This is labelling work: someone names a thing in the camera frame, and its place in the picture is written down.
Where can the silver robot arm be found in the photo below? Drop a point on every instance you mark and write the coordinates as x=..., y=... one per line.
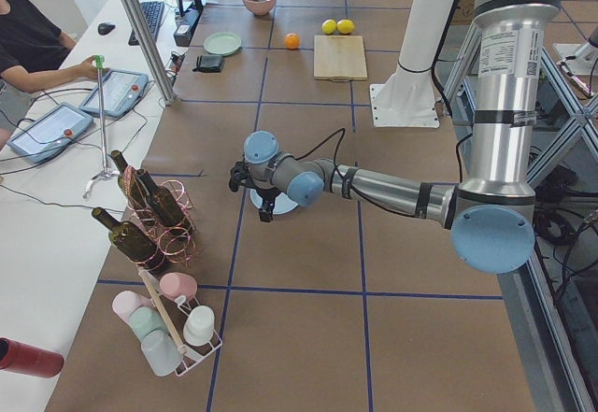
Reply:
x=490, y=213

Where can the black keyboard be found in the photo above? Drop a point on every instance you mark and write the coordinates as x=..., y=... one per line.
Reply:
x=153, y=12

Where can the pale blue cup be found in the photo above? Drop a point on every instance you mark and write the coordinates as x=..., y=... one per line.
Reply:
x=161, y=352

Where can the pale green cup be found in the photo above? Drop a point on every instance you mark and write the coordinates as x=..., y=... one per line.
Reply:
x=145, y=320

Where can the person in black shirt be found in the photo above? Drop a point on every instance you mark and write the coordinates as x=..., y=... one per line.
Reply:
x=33, y=50

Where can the yellow lemon far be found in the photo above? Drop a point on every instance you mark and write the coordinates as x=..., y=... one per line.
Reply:
x=329, y=27

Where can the copper wire bottle rack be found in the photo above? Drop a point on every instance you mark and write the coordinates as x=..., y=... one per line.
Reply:
x=178, y=248

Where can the white wire cup rack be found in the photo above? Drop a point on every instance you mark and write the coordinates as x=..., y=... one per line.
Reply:
x=174, y=314

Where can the wooden cutting board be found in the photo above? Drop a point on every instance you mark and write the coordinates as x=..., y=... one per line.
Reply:
x=339, y=58

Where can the blue teach pendant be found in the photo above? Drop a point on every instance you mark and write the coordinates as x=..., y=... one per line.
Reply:
x=50, y=134
x=121, y=90

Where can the white cup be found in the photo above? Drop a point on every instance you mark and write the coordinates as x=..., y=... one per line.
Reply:
x=199, y=326

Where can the light pink cup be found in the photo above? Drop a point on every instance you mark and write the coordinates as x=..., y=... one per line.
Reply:
x=125, y=303

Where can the far blue teach pendant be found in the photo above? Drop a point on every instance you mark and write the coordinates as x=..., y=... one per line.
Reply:
x=121, y=90

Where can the orange fruit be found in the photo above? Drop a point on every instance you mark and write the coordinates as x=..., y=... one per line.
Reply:
x=292, y=41

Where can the light blue plate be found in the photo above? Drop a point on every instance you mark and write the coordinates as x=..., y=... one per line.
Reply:
x=283, y=204

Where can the light green plate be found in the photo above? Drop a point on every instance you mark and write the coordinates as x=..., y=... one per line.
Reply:
x=222, y=43

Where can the dark grey folded cloth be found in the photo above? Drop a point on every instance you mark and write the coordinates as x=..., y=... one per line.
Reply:
x=209, y=63

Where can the pink bowl with ice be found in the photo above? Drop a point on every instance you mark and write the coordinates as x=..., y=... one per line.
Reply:
x=259, y=8

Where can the dark wine bottle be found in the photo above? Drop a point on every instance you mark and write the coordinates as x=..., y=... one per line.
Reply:
x=162, y=202
x=131, y=187
x=130, y=240

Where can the red bottle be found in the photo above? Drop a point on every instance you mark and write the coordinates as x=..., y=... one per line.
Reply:
x=28, y=360

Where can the yellow lemon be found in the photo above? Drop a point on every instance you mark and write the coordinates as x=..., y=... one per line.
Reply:
x=345, y=27
x=329, y=27

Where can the black computer mouse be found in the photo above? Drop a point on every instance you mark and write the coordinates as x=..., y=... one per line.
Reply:
x=104, y=28

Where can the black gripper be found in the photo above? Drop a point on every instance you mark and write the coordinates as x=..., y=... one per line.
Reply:
x=265, y=194

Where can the aluminium frame post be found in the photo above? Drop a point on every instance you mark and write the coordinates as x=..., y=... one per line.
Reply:
x=150, y=51

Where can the near blue teach pendant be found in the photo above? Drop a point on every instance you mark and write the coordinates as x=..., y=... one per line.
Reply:
x=50, y=134

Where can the yellow lemon near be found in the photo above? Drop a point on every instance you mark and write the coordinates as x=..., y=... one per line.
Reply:
x=345, y=27

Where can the white pedestal column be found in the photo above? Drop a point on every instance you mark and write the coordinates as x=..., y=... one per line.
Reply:
x=406, y=99

